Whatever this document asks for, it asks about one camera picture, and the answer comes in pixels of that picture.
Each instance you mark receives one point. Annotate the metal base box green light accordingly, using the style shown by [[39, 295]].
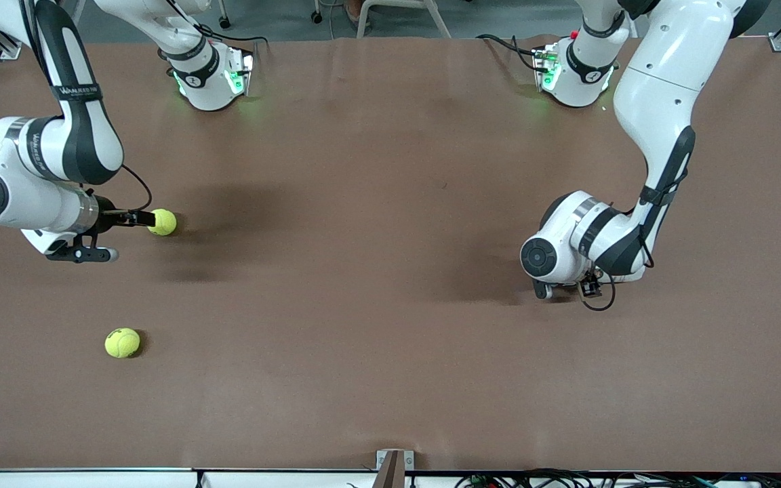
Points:
[[241, 74], [545, 68]]

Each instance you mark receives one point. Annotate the brown wooden beam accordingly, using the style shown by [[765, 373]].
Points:
[[390, 474]]

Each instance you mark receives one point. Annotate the yellow tennis ball black logo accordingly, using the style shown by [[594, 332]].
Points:
[[122, 342]]

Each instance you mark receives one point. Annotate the grey metal bracket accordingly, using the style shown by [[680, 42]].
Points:
[[409, 461]]

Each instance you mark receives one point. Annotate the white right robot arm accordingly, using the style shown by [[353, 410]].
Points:
[[24, 183]]

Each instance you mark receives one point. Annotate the white stool frame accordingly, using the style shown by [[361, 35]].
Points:
[[397, 4]]

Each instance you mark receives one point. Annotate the brown table cover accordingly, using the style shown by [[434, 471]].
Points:
[[363, 339]]

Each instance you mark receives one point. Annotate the white table edge rail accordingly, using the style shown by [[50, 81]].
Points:
[[92, 480]]

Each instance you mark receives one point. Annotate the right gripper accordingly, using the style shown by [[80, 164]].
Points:
[[110, 216]]

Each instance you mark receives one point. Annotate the plain yellow tennis ball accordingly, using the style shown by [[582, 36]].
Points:
[[164, 221]]

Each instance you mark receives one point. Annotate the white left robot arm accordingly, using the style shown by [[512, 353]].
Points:
[[655, 88]]

